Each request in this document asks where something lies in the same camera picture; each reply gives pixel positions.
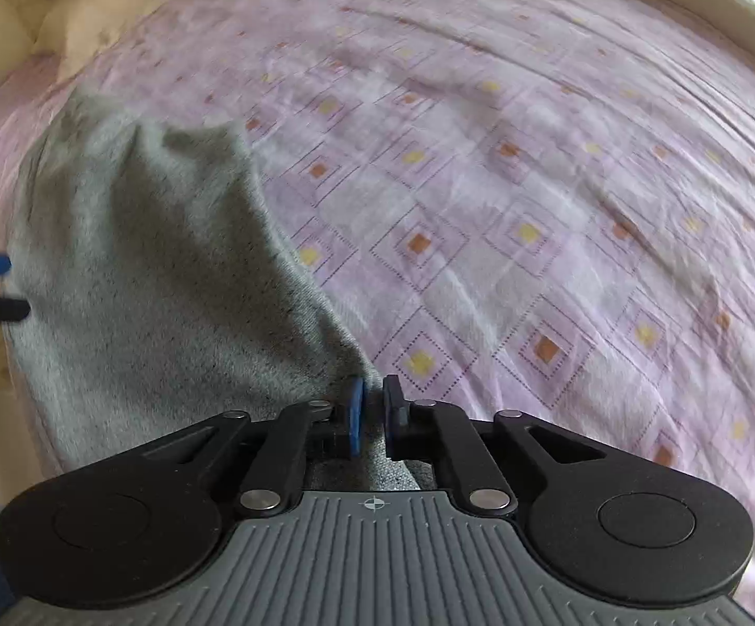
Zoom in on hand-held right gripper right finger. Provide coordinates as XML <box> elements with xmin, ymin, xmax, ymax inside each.
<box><xmin>382</xmin><ymin>375</ymin><xmax>668</xmax><ymax>515</ymax></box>

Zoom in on cream tufted headboard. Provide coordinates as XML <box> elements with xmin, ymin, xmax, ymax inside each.
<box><xmin>0</xmin><ymin>0</ymin><xmax>124</xmax><ymax>112</ymax></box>

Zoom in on pink patterned bedsheet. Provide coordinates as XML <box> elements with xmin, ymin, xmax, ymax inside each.
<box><xmin>0</xmin><ymin>0</ymin><xmax>755</xmax><ymax>614</ymax></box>

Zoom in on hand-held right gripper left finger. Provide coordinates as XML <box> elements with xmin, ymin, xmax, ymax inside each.
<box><xmin>90</xmin><ymin>378</ymin><xmax>366</xmax><ymax>515</ymax></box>

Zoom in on grey pants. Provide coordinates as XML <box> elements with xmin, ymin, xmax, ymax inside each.
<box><xmin>8</xmin><ymin>88</ymin><xmax>440</xmax><ymax>493</ymax></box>

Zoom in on peach pillow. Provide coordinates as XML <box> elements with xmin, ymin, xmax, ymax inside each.
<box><xmin>31</xmin><ymin>0</ymin><xmax>222</xmax><ymax>79</ymax></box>

